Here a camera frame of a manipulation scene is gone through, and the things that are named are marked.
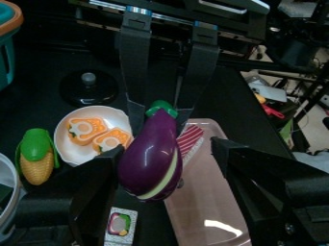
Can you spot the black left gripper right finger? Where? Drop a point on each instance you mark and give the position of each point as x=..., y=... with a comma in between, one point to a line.
x=278, y=192

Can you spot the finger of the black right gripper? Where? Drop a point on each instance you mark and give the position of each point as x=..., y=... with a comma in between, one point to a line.
x=201, y=61
x=135, y=64

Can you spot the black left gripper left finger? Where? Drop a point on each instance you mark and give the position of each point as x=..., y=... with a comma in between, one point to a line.
x=64, y=205

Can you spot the purple toy eggplant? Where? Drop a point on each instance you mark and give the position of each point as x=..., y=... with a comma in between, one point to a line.
x=150, y=153

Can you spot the black pot lid grey knob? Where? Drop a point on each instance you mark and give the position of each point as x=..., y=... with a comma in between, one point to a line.
x=87, y=89

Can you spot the grey toy pot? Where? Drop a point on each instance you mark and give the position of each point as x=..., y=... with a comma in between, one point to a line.
x=8, y=179

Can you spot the small white picture tile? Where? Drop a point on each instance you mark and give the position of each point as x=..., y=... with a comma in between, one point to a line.
x=121, y=226

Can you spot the yellow toy corn green husk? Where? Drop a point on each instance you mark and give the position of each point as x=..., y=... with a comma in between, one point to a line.
x=36, y=160

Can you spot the white round plate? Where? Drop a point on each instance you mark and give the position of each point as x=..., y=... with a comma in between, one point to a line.
x=76, y=152

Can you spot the pink cutting board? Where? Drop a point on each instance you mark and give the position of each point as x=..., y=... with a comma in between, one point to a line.
x=201, y=198

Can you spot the white box in background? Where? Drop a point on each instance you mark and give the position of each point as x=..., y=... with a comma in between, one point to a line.
x=269, y=92

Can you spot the orange toy pepper slice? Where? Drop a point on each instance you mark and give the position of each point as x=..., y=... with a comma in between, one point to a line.
x=86, y=129
x=113, y=139

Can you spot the red striped toy bacon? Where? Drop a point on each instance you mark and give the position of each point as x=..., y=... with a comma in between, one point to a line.
x=190, y=139

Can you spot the teal basket orange rim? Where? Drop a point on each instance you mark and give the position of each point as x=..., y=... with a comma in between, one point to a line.
x=6, y=48

